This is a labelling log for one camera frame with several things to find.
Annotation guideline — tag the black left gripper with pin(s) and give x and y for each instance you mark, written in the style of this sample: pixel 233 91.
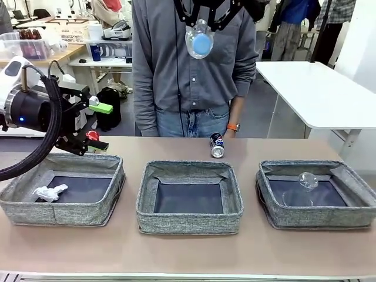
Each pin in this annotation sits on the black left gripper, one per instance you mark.
pixel 32 108

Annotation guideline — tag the black green-tipped right gripper finger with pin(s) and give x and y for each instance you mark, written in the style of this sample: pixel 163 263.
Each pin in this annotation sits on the black green-tipped right gripper finger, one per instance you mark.
pixel 183 10
pixel 226 16

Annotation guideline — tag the crushed red soda can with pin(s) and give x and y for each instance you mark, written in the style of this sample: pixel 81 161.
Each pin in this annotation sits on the crushed red soda can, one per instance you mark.
pixel 93 135

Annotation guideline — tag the clear bottle with blue cap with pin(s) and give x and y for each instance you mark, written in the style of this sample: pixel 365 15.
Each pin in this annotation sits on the clear bottle with blue cap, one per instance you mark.
pixel 200 44

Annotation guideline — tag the white paper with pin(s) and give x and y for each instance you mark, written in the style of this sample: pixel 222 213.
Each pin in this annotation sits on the white paper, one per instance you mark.
pixel 48 192

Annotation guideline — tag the clear plastic cup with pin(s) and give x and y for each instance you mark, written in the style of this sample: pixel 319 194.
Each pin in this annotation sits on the clear plastic cup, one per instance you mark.
pixel 308 179

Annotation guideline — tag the person's left forearm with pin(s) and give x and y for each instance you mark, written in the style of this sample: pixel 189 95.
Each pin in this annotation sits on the person's left forearm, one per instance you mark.
pixel 237 110

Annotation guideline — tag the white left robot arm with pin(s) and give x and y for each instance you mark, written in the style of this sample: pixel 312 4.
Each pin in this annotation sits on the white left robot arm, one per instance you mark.
pixel 13 79

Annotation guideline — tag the person's left hand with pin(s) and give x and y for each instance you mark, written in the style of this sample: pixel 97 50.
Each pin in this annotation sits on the person's left hand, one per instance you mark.
pixel 230 134

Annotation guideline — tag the black backpack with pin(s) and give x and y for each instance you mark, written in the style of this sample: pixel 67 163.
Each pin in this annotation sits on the black backpack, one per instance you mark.
pixel 113 120

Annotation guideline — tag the white desk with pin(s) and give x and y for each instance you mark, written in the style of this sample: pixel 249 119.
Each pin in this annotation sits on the white desk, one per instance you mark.
pixel 100 63

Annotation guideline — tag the person in blue top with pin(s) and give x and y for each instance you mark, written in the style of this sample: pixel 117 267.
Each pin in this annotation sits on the person in blue top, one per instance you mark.
pixel 290 26

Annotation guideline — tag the grey button shirt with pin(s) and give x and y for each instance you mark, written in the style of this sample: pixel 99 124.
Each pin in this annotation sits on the grey button shirt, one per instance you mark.
pixel 164 73

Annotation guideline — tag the white headset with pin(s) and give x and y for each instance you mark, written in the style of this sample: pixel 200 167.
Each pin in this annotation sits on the white headset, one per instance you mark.
pixel 117 30

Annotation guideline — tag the blue drink bottle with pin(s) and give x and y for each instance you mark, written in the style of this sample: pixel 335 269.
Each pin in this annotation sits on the blue drink bottle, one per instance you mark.
pixel 96 53

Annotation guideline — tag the person in beige coat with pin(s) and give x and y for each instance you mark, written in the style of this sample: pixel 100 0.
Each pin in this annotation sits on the person in beige coat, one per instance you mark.
pixel 105 11

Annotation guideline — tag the wooden top table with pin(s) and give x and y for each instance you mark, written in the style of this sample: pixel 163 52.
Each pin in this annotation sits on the wooden top table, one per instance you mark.
pixel 64 54

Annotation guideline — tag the clear striped box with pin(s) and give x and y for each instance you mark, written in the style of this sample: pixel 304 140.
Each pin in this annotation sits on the clear striped box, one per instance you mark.
pixel 114 50

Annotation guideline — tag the grey fabric basket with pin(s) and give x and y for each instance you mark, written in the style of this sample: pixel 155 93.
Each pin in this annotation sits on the grey fabric basket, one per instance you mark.
pixel 317 216
pixel 73 211
pixel 188 220

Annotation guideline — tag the white plastic jar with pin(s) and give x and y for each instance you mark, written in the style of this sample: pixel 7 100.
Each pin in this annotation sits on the white plastic jar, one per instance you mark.
pixel 95 31

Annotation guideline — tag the white lattice crate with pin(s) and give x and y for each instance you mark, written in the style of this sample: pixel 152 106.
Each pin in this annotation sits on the white lattice crate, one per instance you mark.
pixel 73 33

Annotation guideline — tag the clear plastic storage box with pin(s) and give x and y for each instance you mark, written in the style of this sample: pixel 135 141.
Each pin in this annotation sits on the clear plastic storage box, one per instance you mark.
pixel 32 48

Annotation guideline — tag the blue jeans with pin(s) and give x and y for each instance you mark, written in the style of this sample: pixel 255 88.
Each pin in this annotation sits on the blue jeans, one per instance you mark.
pixel 202 123

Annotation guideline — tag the person in plaid shirt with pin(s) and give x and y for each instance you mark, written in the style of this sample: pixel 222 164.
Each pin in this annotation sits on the person in plaid shirt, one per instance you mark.
pixel 335 17

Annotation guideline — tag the large white table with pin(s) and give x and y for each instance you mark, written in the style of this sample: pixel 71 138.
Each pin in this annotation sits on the large white table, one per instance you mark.
pixel 308 88

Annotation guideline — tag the orange wristwatch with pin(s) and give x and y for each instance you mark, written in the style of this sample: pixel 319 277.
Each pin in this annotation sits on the orange wristwatch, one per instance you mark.
pixel 233 127

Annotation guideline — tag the blue Pepsi can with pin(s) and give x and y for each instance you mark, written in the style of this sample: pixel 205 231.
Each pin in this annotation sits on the blue Pepsi can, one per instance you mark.
pixel 217 147

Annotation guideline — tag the brown wooden frame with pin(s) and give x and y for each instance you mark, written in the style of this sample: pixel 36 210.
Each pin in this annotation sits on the brown wooden frame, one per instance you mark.
pixel 67 21

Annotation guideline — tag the aluminium table frame rail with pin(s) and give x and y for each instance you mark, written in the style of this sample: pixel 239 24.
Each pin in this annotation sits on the aluminium table frame rail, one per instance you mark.
pixel 188 277

